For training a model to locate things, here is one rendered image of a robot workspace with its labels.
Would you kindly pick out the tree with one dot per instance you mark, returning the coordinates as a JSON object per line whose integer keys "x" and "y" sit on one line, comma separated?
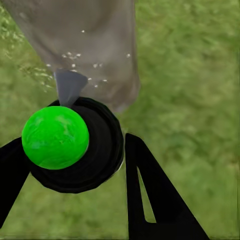
{"x": 97, "y": 38}

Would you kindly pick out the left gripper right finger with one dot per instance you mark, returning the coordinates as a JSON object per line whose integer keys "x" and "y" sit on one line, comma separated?
{"x": 174, "y": 220}

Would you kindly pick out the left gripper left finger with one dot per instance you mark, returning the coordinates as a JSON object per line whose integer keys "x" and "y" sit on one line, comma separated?
{"x": 14, "y": 171}

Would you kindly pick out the pesticide atomizer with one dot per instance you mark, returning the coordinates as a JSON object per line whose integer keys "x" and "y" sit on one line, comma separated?
{"x": 76, "y": 143}

